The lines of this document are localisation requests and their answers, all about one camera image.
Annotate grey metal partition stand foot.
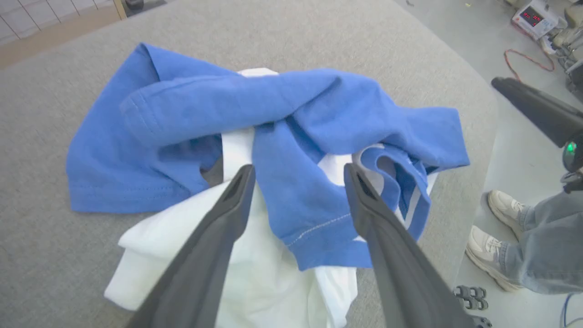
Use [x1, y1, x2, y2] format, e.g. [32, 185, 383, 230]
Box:
[124, 0, 167, 12]

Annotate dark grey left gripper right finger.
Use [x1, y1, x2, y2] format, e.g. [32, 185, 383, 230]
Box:
[344, 163, 475, 328]

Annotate white sneaker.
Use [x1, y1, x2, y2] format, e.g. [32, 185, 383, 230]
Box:
[465, 225, 525, 292]
[487, 190, 530, 241]

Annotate red cable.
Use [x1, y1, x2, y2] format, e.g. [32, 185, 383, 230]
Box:
[503, 48, 556, 83]

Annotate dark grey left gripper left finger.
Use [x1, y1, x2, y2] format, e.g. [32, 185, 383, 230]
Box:
[127, 164, 257, 328]

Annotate grey fabric sofa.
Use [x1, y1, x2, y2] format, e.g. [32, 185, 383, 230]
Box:
[0, 0, 499, 328]

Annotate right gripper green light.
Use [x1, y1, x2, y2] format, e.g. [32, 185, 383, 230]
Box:
[491, 77, 583, 194]

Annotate blue t-shirt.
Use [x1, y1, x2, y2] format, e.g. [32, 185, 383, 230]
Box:
[66, 42, 470, 271]

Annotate white power supply red display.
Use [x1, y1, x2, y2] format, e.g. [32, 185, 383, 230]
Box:
[511, 0, 560, 40]

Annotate white garment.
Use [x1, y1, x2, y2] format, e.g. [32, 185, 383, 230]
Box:
[104, 67, 440, 328]

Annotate blue cable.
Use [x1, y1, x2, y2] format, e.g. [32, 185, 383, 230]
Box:
[561, 294, 583, 328]

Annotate blue jeans trousers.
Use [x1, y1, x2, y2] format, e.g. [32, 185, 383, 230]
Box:
[499, 190, 583, 295]

